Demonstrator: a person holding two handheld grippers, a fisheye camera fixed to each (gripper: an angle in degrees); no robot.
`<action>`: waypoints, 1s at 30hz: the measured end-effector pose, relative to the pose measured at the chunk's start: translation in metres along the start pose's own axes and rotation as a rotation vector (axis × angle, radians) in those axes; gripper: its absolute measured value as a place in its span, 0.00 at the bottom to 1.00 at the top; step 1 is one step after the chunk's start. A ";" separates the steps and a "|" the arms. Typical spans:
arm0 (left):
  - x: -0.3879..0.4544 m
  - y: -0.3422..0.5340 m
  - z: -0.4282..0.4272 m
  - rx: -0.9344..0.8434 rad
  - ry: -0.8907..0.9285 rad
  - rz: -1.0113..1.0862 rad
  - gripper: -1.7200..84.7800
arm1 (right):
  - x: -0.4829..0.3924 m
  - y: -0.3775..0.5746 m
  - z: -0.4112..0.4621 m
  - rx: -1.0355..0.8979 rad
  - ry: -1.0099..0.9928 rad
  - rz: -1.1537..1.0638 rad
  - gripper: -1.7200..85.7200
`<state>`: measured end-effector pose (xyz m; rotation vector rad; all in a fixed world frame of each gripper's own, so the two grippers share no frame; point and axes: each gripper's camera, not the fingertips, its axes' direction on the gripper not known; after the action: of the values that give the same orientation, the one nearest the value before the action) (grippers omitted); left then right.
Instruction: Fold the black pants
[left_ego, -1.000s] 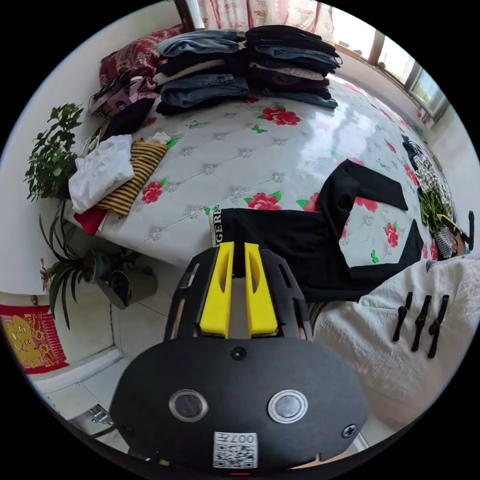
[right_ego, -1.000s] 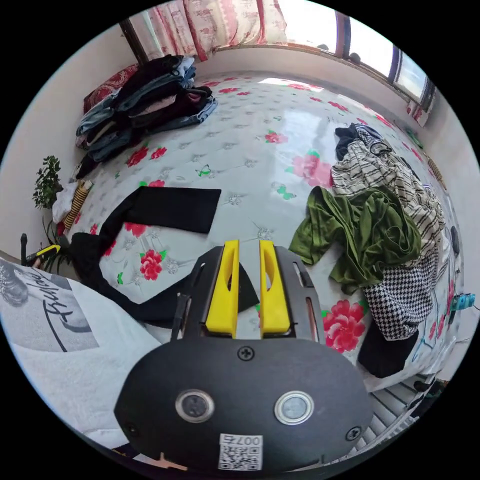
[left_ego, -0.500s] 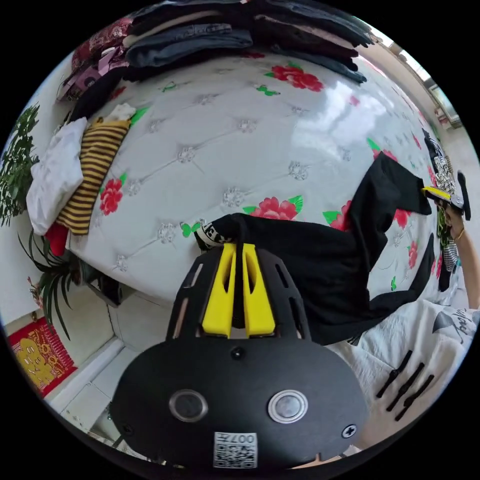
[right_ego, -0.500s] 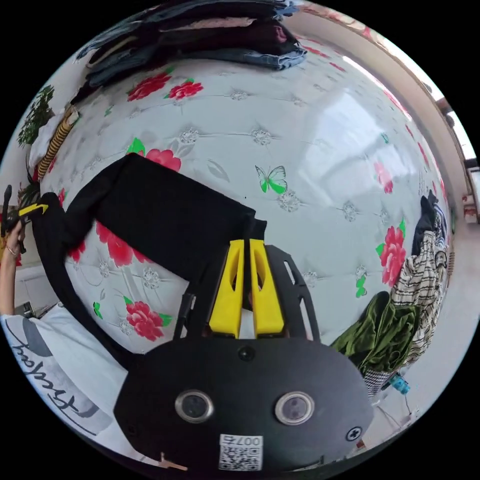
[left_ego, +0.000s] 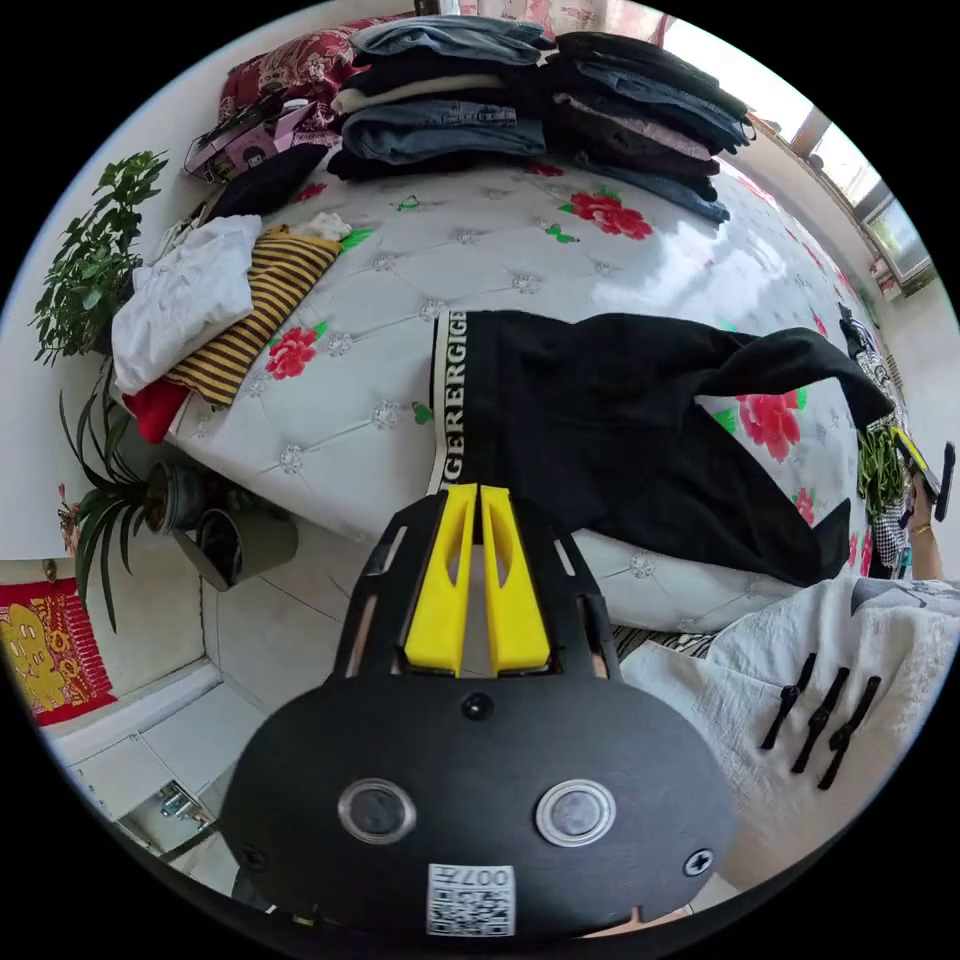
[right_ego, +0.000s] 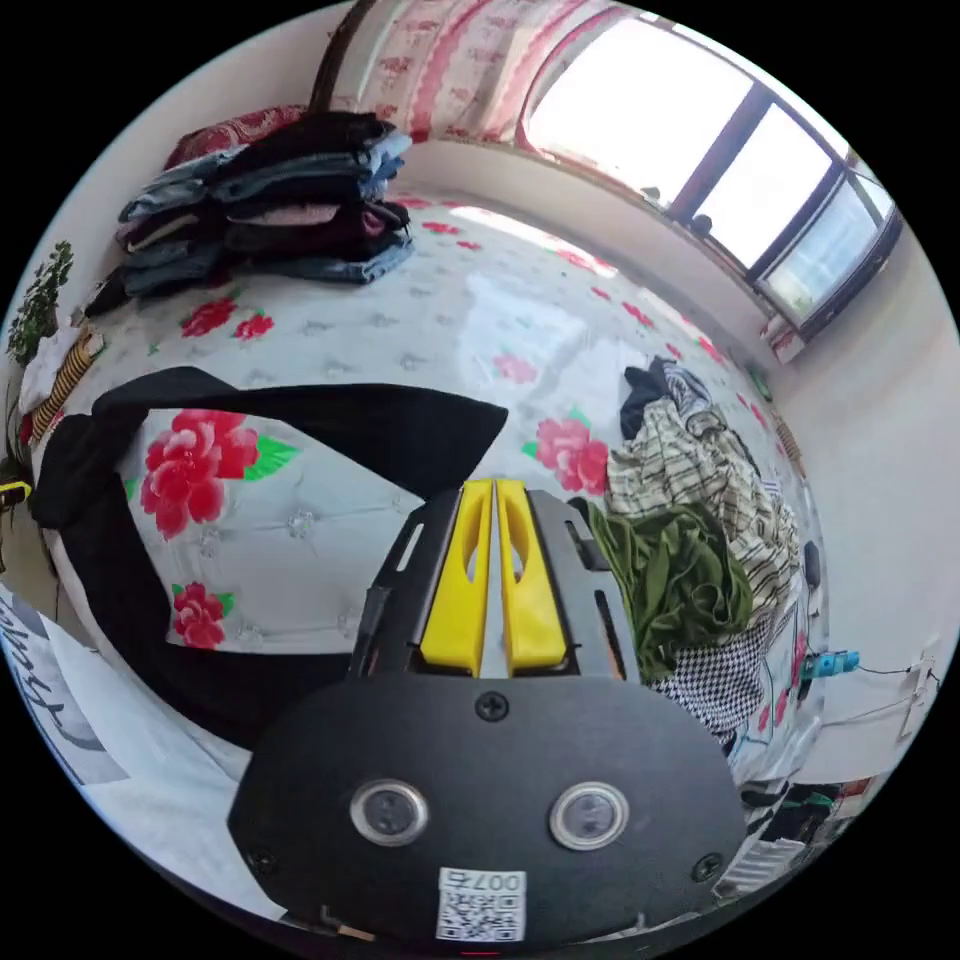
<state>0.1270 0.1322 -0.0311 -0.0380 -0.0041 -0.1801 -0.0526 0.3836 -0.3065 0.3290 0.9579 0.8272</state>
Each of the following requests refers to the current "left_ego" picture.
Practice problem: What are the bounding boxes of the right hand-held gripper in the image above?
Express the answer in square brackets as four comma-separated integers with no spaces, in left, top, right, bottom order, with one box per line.
[892,427,943,507]

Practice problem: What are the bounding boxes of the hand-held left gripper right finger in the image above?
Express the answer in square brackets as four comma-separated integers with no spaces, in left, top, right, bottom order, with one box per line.
[479,485,553,676]

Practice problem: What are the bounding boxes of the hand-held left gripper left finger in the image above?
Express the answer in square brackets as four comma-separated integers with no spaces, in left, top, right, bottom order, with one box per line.
[404,483,479,678]

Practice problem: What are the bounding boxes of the black pants with lettered waistband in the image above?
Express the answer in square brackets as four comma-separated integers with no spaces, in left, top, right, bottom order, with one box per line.
[425,308,898,590]

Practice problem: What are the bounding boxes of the person's right forearm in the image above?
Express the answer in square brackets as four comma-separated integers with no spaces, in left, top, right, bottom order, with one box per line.
[908,527,960,583]

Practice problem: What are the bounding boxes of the person's right hand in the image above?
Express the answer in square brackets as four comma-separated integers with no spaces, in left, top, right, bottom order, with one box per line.
[898,479,939,538]

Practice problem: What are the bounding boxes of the grey plant pot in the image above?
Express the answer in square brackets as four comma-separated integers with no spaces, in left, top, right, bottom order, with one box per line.
[173,508,301,594]

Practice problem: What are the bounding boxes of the person's body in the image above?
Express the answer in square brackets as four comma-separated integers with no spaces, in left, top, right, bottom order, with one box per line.
[618,575,960,895]

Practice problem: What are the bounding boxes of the window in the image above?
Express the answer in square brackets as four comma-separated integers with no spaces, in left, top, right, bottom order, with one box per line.
[779,101,943,298]

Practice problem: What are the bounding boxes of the white quilted bed with flowers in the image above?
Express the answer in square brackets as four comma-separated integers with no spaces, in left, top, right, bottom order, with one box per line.
[112,153,910,639]

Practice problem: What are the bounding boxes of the white cupboard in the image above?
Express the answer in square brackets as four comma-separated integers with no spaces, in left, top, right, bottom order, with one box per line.
[46,659,260,871]

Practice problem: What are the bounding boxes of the potted plant with long leaves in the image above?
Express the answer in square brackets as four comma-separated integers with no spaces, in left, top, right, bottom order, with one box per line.
[58,365,220,633]

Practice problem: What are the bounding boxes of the pile of loose clothes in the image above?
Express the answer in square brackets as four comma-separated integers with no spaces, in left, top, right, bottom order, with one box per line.
[110,211,354,445]

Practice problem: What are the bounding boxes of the pile of folded clothes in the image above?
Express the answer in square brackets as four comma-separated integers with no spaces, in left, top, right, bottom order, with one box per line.
[326,14,756,225]

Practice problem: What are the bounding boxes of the tall leafy green plant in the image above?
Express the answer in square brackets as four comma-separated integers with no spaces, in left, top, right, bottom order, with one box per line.
[31,149,171,369]

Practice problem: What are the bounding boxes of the purple carton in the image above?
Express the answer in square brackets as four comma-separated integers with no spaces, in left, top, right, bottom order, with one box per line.
[182,99,319,184]

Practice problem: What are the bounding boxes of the red floral pillow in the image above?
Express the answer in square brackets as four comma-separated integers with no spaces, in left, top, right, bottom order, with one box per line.
[218,16,415,130]

